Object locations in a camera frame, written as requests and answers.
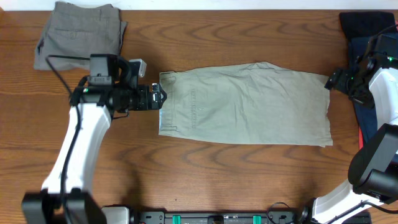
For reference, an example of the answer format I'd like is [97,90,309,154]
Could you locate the folded grey shorts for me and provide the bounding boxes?
[34,1,127,70]

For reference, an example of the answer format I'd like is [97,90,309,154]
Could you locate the khaki green shorts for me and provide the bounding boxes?
[159,62,333,147]

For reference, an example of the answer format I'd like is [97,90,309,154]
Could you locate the navy blue folded garment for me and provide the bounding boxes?
[348,37,377,143]

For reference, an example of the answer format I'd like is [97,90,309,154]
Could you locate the red folded garment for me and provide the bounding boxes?
[358,128,364,150]

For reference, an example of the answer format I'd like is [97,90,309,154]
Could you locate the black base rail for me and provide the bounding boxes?
[102,205,373,224]

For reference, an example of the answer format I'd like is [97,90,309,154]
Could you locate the black folded garment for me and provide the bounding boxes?
[339,11,397,40]

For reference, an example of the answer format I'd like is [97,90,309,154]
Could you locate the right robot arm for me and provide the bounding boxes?
[297,52,397,223]

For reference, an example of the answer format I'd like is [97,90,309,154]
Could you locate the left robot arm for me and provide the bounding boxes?
[22,54,167,223]

